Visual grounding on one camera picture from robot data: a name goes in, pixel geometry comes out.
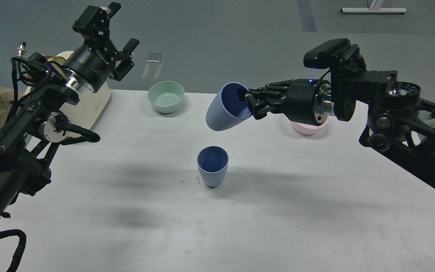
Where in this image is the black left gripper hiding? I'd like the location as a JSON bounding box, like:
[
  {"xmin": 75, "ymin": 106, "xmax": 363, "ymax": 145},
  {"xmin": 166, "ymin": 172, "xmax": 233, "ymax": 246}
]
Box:
[{"xmin": 63, "ymin": 2, "xmax": 140, "ymax": 93}]

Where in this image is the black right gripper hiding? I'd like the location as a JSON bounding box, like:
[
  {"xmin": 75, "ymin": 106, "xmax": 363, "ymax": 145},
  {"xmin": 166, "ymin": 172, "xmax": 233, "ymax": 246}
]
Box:
[{"xmin": 237, "ymin": 79, "xmax": 333, "ymax": 126}]

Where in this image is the blue cup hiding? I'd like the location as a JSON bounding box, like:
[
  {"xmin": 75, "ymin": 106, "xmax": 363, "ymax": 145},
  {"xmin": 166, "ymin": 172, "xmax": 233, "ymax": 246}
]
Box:
[
  {"xmin": 205, "ymin": 82, "xmax": 251, "ymax": 131},
  {"xmin": 197, "ymin": 146, "xmax": 228, "ymax": 188}
]

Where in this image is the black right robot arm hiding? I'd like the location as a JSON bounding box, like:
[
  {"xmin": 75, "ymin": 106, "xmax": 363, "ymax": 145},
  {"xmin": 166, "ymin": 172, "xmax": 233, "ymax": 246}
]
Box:
[{"xmin": 237, "ymin": 69, "xmax": 435, "ymax": 189}]

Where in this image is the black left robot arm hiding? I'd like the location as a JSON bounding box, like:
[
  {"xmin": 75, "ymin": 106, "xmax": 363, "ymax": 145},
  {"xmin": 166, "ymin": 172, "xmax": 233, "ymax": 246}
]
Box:
[{"xmin": 0, "ymin": 2, "xmax": 139, "ymax": 272}]

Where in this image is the pink plastic bowl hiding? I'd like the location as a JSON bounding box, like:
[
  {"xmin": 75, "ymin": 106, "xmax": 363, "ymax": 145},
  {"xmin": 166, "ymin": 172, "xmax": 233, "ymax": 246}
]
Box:
[{"xmin": 290, "ymin": 118, "xmax": 329, "ymax": 136}]

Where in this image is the cream white toaster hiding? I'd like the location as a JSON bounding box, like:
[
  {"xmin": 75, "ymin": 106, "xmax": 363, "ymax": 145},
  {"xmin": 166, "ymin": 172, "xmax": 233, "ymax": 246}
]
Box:
[{"xmin": 29, "ymin": 51, "xmax": 111, "ymax": 129}]

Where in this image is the green plastic bowl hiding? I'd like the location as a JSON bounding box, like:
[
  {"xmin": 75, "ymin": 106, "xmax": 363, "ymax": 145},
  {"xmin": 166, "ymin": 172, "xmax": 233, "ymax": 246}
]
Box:
[{"xmin": 147, "ymin": 81, "xmax": 185, "ymax": 114}]

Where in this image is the white desk base foot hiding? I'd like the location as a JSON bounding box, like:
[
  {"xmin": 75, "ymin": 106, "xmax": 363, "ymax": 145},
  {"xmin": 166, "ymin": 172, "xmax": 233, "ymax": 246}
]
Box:
[{"xmin": 341, "ymin": 0, "xmax": 407, "ymax": 14}]

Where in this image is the metal floor bracket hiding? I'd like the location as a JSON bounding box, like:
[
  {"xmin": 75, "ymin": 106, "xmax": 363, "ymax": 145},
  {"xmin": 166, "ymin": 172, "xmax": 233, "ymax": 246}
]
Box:
[{"xmin": 141, "ymin": 52, "xmax": 164, "ymax": 79}]

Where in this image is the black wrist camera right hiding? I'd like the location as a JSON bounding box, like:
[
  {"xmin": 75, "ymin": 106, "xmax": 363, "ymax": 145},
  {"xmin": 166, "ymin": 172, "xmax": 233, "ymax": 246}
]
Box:
[{"xmin": 303, "ymin": 38, "xmax": 366, "ymax": 73}]

